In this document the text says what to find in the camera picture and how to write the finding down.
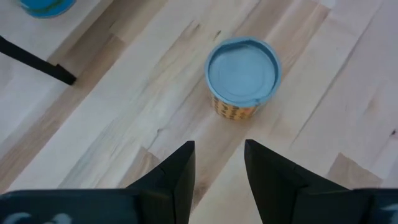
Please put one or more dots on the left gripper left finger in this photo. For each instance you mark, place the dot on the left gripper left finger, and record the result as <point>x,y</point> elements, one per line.
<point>161,199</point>

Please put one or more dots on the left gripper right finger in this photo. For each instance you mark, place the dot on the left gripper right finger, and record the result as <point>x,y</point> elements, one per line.
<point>280,193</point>

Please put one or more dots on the orange patterned can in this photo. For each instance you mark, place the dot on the orange patterned can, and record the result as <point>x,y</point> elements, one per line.
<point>242,71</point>

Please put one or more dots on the wooden shelf with black frame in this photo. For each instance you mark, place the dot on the wooden shelf with black frame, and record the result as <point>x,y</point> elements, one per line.
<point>37,63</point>

